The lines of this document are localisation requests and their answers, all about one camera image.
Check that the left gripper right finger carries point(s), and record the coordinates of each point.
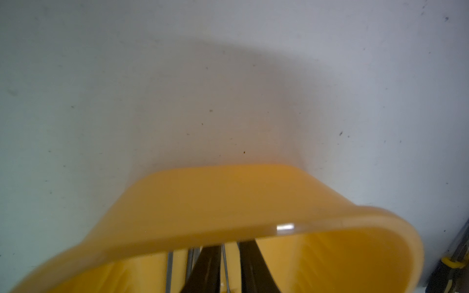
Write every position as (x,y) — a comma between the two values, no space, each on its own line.
(255,274)

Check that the yellow plastic storage tray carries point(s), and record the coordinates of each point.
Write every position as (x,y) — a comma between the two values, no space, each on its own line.
(313,239)

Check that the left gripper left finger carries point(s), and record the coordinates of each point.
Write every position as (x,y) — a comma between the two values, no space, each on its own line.
(206,274)

